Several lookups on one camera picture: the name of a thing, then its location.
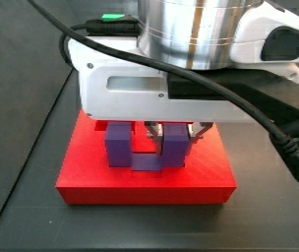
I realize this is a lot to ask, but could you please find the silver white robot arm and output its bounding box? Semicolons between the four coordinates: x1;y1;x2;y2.
68;0;299;122

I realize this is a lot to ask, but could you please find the green zigzag block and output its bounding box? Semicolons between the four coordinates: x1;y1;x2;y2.
101;13;124;22

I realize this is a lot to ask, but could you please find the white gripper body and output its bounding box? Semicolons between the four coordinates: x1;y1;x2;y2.
68;40;254;122

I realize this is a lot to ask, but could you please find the purple U-shaped block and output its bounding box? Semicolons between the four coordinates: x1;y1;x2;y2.
105;122;189;171

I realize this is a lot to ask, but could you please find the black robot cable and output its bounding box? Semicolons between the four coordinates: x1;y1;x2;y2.
26;0;299;191

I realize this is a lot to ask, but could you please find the red insertion board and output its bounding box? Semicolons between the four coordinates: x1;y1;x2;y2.
56;113;236;205

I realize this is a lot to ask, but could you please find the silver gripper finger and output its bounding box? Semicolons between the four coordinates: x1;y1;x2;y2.
187;122;212;142
144;121;163;156

